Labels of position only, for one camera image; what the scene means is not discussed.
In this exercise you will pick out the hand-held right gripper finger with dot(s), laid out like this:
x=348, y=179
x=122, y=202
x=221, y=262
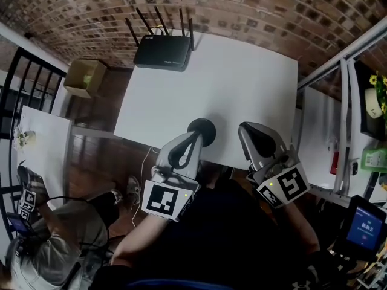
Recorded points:
x=248, y=150
x=276, y=140

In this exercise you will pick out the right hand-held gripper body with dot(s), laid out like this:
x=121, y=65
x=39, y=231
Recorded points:
x=287, y=183

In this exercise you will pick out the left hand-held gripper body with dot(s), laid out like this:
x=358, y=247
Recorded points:
x=169, y=198

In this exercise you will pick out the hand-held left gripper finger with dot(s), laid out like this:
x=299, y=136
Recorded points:
x=164, y=156
x=197, y=159

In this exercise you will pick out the black travel cup lid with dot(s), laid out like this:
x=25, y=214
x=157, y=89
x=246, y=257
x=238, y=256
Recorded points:
x=205, y=128

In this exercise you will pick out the person's right forearm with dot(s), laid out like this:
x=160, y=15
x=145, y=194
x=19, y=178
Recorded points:
x=302, y=225

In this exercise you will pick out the person's left forearm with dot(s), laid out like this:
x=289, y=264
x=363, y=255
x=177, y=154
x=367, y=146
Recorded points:
x=136, y=240

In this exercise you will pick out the red flat object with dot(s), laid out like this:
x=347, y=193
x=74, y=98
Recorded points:
x=334, y=162

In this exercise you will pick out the small black device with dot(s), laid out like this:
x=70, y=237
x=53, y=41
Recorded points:
x=355, y=167

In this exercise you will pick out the person's black shirt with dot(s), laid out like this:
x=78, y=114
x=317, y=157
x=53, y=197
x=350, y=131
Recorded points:
x=229, y=237

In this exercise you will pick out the blue chair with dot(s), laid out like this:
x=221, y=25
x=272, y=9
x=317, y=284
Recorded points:
x=181, y=285

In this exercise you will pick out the black tablet with blue screen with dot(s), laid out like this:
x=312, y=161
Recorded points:
x=362, y=228

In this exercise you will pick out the green box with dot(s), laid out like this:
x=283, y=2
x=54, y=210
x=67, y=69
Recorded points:
x=375, y=159

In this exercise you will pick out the white rounded vase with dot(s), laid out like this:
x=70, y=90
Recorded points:
x=372, y=104

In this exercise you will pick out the black router with antennas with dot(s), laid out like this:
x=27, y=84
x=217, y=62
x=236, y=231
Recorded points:
x=161, y=53

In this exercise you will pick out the cardboard box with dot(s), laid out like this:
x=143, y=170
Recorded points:
x=84, y=77

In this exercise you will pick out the yellow sunflowers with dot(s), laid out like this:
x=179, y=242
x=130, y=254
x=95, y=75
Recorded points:
x=379, y=86

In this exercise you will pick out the small white flower vase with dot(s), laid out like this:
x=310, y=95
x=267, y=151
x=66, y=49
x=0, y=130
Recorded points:
x=24, y=137

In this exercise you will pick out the black metal railing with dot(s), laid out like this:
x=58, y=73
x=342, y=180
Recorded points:
x=18, y=80

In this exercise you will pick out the grey metal frame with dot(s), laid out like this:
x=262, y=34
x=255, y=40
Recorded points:
x=344, y=59

